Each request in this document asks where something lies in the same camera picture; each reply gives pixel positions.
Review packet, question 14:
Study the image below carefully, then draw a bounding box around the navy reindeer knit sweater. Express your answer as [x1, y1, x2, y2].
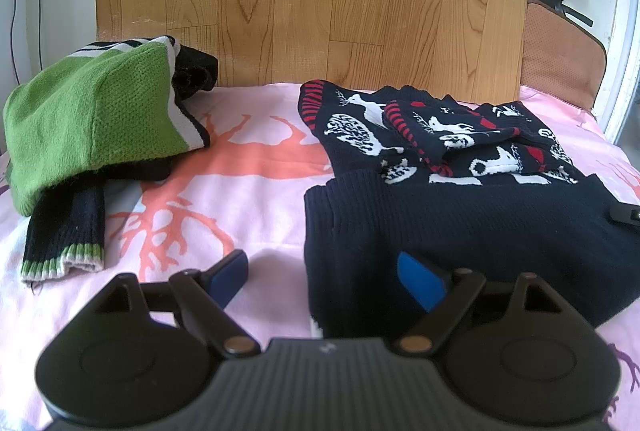
[297, 80, 639, 339]

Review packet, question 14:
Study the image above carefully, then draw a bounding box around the brown mesh cushion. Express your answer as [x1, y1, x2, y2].
[521, 0, 606, 110]

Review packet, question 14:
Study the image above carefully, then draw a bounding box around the pink bedsheet with coral print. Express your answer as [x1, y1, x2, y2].
[0, 82, 640, 431]

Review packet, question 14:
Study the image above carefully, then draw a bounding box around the green black striped sweater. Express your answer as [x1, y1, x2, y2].
[3, 35, 218, 283]

